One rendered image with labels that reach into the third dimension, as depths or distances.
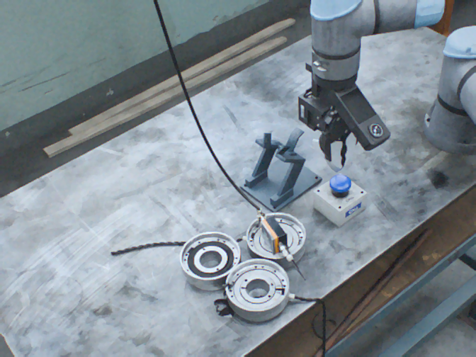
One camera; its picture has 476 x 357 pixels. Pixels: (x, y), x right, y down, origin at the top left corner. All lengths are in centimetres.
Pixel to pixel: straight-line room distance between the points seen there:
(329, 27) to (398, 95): 57
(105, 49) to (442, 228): 168
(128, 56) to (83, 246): 170
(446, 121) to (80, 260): 75
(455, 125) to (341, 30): 46
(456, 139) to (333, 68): 43
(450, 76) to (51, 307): 83
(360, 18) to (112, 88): 202
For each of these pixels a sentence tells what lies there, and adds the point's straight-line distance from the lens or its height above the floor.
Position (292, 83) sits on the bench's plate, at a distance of 157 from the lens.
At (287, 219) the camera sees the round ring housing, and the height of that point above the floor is 83.
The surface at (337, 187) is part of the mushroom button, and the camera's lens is 121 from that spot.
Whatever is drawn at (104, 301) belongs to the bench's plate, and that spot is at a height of 80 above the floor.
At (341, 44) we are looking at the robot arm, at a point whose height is 118.
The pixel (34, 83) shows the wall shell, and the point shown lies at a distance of 273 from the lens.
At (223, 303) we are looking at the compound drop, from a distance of 114.
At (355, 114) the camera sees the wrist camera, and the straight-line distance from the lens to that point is 106.
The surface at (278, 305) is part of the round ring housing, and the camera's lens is 109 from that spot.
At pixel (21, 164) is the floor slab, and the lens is 276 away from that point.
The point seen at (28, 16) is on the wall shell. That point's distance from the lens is 261.
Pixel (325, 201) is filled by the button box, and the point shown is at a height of 84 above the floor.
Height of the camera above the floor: 174
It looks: 44 degrees down
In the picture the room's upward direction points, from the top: 6 degrees counter-clockwise
